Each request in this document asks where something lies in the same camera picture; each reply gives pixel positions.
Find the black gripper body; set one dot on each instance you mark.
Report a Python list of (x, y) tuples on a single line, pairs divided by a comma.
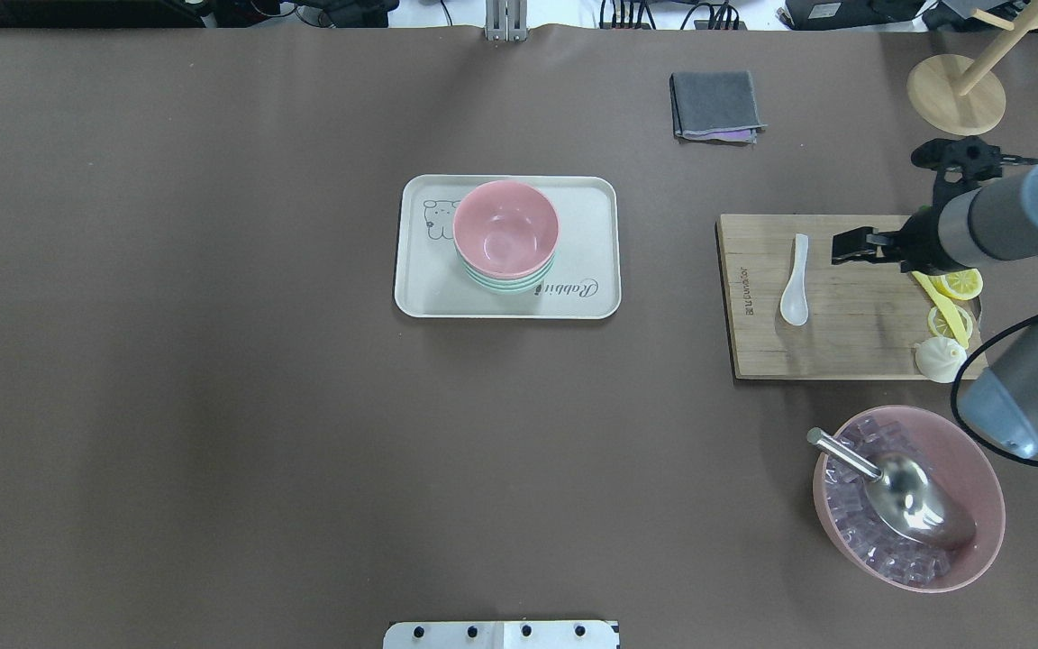
[(919, 242)]

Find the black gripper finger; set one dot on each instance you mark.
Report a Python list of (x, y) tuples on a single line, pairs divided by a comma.
[(866, 244)]

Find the small pink bowl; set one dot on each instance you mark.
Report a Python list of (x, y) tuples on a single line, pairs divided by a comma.
[(506, 228)]

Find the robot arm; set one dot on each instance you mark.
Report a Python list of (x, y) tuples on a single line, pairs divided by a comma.
[(976, 221)]

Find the white ceramic spoon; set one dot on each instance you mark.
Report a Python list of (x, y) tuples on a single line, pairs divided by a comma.
[(793, 306)]

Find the large pink ice bowl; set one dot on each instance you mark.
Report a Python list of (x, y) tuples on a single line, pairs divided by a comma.
[(961, 468)]

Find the middle green bowl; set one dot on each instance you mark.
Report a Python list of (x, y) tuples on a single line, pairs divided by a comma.
[(541, 273)]

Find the bottom green bowl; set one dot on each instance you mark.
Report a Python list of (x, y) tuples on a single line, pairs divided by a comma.
[(508, 287)]

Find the yellow plastic knife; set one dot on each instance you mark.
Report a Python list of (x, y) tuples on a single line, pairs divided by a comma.
[(945, 304)]

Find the front lemon slice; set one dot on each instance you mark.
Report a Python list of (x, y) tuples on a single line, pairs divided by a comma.
[(962, 285)]

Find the wooden cutting board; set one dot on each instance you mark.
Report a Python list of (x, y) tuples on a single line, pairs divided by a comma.
[(865, 319)]

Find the white steamed bun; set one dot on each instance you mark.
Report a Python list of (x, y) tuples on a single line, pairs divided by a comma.
[(939, 358)]

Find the wooden mug tree stand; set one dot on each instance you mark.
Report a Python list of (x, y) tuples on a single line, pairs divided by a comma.
[(960, 95)]

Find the purple cloth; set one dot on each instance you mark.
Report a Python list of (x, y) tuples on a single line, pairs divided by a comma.
[(734, 136)]

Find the clear ice cubes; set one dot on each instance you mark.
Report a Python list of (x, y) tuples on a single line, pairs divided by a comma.
[(877, 546)]

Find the grey folded cloth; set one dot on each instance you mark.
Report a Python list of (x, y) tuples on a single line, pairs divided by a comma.
[(707, 102)]

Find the steel ice scoop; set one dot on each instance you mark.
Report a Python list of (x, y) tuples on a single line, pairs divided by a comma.
[(902, 494)]

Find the cream rabbit tray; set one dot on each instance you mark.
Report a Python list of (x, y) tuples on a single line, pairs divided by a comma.
[(583, 284)]

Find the grey aluminium post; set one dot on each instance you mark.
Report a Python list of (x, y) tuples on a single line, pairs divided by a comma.
[(506, 20)]

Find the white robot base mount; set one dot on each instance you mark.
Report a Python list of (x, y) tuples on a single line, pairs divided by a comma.
[(571, 633)]

